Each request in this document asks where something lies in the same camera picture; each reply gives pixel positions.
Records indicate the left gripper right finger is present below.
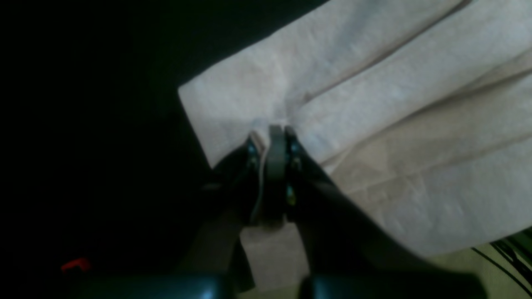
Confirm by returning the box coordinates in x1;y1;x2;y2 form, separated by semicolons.
266;125;487;299

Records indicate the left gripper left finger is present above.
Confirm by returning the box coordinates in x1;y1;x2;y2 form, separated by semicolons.
175;131;264;293

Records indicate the pink T-shirt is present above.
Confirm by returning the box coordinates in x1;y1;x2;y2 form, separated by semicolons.
178;0;532;293

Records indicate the red black clamp bottom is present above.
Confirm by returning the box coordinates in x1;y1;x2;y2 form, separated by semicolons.
60;257;92;274

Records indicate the black table cloth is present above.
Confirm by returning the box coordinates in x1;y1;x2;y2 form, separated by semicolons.
1;0;324;299

